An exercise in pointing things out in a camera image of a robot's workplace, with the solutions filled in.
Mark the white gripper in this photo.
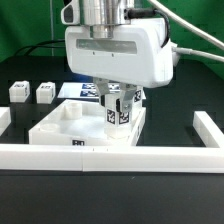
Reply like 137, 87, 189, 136
65, 18, 173, 113

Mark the white square tabletop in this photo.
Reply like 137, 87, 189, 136
29, 100, 146, 146

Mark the white AprilTag base sheet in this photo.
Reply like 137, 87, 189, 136
57, 82, 147, 100

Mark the white U-shaped fence obstacle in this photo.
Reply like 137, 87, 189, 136
0, 111, 224, 173

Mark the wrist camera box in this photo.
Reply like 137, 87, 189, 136
61, 0, 80, 25

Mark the black cable bundle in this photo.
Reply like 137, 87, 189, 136
13, 39, 68, 58

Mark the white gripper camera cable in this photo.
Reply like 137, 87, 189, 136
148, 0, 224, 64

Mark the white hanging cable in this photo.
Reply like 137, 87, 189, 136
49, 0, 55, 57

